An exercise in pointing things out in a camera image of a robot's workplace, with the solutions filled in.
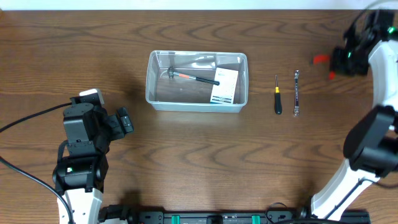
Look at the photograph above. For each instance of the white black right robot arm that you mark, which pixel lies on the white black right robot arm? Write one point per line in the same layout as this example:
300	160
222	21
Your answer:
369	154

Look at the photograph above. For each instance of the red handled pliers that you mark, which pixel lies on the red handled pliers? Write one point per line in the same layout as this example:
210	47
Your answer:
324	58

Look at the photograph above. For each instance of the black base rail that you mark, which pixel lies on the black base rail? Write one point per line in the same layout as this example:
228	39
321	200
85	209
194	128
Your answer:
124	214

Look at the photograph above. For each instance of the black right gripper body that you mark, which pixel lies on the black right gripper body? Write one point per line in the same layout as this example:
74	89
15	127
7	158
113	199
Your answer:
352	58

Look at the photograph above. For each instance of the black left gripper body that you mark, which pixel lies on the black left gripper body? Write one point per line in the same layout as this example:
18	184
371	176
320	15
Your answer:
110	130

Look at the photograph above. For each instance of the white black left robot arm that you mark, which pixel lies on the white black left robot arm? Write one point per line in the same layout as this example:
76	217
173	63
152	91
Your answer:
81	161

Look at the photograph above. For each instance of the white blue cardboard box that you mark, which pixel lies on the white blue cardboard box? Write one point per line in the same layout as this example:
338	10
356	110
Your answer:
224	92

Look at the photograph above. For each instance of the silver wrench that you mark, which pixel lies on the silver wrench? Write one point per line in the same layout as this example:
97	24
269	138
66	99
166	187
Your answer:
296	80

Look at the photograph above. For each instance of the small black orange hammer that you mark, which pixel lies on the small black orange hammer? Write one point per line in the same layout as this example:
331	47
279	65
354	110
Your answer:
172	73

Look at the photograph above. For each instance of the black yellow screwdriver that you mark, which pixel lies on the black yellow screwdriver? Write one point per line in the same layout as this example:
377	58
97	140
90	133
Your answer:
277	98

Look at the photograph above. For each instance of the clear plastic container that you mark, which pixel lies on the clear plastic container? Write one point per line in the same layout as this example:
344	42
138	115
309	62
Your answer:
181	94

